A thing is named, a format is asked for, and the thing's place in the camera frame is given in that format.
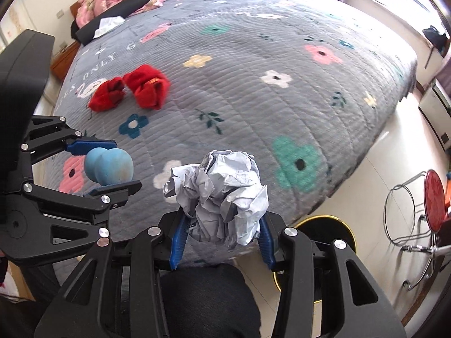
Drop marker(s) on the black gold-rimmed trash bin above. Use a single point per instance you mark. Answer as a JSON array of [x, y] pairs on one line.
[[322, 231]]

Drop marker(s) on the grey floral quilted bedspread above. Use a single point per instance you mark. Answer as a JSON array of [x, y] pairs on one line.
[[304, 86]]

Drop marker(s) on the wooden headboard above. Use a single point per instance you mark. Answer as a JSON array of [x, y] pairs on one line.
[[62, 61]]

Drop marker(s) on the red sock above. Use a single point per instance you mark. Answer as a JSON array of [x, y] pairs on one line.
[[149, 86], [108, 95]]

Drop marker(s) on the black garment on bed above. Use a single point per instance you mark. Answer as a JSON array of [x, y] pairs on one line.
[[123, 9]]

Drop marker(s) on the blue rubber ball toy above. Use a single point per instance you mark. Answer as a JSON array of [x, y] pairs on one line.
[[108, 167]]

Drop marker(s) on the red round metal stool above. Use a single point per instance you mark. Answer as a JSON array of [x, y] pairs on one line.
[[429, 215]]

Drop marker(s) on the white chest freezer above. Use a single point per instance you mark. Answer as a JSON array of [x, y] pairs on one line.
[[435, 107]]

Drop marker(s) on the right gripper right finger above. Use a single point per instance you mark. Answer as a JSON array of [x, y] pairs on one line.
[[353, 303]]

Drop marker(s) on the dark trouser knee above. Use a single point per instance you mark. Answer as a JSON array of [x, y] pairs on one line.
[[211, 301]]

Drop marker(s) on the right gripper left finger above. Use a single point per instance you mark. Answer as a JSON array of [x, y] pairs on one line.
[[115, 290]]

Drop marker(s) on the beige swivel office chair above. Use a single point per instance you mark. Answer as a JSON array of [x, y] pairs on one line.
[[432, 253]]

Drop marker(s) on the white paper ball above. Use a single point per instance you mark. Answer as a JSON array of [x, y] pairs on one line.
[[222, 196]]

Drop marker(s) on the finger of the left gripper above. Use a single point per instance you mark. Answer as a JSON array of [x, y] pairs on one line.
[[47, 136], [93, 207]]

